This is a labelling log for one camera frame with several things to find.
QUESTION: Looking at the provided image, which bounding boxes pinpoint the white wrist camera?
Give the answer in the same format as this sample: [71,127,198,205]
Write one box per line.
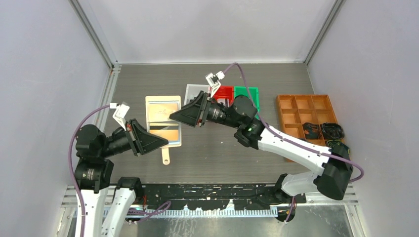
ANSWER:
[205,71,225,98]
[109,102,130,131]

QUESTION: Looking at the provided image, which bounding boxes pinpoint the orange compartment tray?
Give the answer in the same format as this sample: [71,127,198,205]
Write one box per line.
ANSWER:
[276,94,350,152]

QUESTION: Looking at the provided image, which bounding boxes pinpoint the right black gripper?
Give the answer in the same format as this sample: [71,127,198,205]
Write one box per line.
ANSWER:
[170,89,242,128]

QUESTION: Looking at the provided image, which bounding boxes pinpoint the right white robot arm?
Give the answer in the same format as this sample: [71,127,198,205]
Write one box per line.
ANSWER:
[169,91,353,203]

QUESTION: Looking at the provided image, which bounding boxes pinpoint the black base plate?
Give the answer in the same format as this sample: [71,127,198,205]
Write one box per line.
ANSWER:
[133,184,291,211]

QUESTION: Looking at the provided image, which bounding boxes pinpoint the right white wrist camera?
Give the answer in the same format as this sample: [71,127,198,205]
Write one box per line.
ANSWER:
[205,71,225,98]

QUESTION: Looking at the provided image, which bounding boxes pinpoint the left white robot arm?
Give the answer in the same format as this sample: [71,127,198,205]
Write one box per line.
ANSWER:
[74,119,169,237]

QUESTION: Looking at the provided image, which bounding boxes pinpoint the black cable bundle right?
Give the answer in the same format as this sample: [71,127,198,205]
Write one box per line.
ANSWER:
[320,122,345,141]

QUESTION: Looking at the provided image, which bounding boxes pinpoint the gold black stripe card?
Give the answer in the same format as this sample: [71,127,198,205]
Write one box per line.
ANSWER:
[149,122,180,142]

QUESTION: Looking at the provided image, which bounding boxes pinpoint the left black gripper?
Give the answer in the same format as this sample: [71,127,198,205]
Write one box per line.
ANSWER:
[99,117,168,157]

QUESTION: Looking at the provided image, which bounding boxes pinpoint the white plastic bin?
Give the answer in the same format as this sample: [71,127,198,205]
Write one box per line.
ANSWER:
[183,84,210,105]

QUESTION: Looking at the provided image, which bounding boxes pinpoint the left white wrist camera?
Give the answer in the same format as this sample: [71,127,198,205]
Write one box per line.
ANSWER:
[109,102,130,131]

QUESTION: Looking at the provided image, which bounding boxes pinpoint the green plastic bin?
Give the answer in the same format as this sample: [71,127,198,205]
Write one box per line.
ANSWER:
[234,86,260,112]

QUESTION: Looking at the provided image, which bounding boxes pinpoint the red plastic bin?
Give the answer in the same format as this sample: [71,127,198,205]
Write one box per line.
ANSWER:
[213,85,235,107]

